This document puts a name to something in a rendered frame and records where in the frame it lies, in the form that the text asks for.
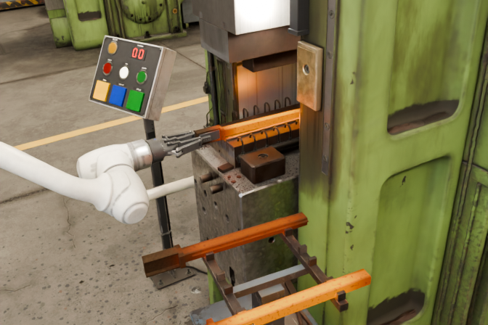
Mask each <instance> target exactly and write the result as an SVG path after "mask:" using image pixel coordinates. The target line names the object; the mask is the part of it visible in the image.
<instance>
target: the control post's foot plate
mask: <svg viewBox="0 0 488 325"><path fill-rule="evenodd" d="M193 276H197V273H196V272H195V271H194V270H193V268H188V267H185V268H176V269H174V270H171V271H170V272H168V271H167V272H164V273H160V274H157V275H154V276H151V277H150V279H151V280H152V281H153V283H154V285H155V286H156V288H157V289H158V290H159V289H164V288H166V287H170V286H172V285H176V284H178V283H180V282H181V281H185V280H188V279H190V278H192V277H193Z"/></svg>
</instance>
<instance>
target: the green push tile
mask: <svg viewBox="0 0 488 325"><path fill-rule="evenodd" d="M144 97H145V93H142V92H139V91H134V90H130V93H129V98H128V101H127V105H126V108H127V109H130V110H133V111H137V112H140V111H141V108H142V103H143V100H144Z"/></svg>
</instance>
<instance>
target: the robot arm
mask: <svg viewBox="0 0 488 325"><path fill-rule="evenodd" d="M194 131H195V130H193V132H192V131H185V132H181V133H174V134H170V135H162V139H161V140H160V141H159V139H157V138H154V139H149V140H146V141H145V140H143V139H140V140H138V141H133V142H129V143H127V144H114V145H110V146H106V147H101V148H99V149H96V150H93V151H91V152H88V153H86V154H85V155H83V156H81V157H80V158H78V161H77V165H76V168H77V172H78V176H79V178H78V177H75V176H72V175H69V174H67V173H65V172H63V171H61V170H58V169H56V168H54V167H52V166H50V165H48V164H46V163H45V162H42V161H40V160H38V159H36V158H34V157H32V156H30V155H28V154H26V153H24V152H22V151H20V150H18V149H16V148H14V147H12V146H10V145H8V144H5V143H3V142H0V168H2V169H5V170H7V171H9V172H11V173H13V174H16V175H18V176H20V177H23V178H25V179H27V180H29V181H32V182H33V183H36V184H38V185H41V186H43V187H45V188H48V189H50V190H52V191H54V192H56V193H59V194H62V195H64V196H66V197H70V198H73V199H78V200H81V201H84V202H90V203H92V204H93V205H94V206H95V207H96V209H97V210H98V211H102V212H104V213H107V214H109V215H111V216H112V217H114V218H115V219H116V220H117V221H120V222H121V223H125V224H133V223H138V222H139V221H141V220H142V219H143V218H144V217H145V216H146V214H147V210H148V207H149V197H148V194H147V190H146V188H145V186H144V184H143V183H142V180H141V179H140V177H139V176H138V175H137V174H136V173H135V172H137V171H138V170H143V169H145V168H149V167H151V165H152V164H154V163H159V162H161V161H163V160H164V157H165V156H171V155H176V158H180V157H181V156H182V155H185V154H187V153H189V152H192V151H194V150H196V149H200V148H201V147H202V143H206V142H208V141H213V140H216V139H220V131H219V130H216V131H211V132H208V133H202V134H200V135H199V137H196V138H195V132H194Z"/></svg>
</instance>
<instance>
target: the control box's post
mask: <svg viewBox="0 0 488 325"><path fill-rule="evenodd" d="M143 122H144V127H145V134H146V140H149V139H154V138H156V137H155V125H154V120H148V119H144V118H143ZM151 173H152V182H153V184H154V186H160V185H162V178H161V173H160V163H159V162H157V163H154V164H152V165H151ZM155 201H156V207H157V211H158V221H159V226H160V231H161V233H162V234H164V233H166V232H169V230H168V220H167V215H166V205H165V200H164V197H159V198H157V199H155ZM161 239H162V245H163V250H166V249H168V248H171V241H170V236H169V234H166V235H163V236H162V235H161Z"/></svg>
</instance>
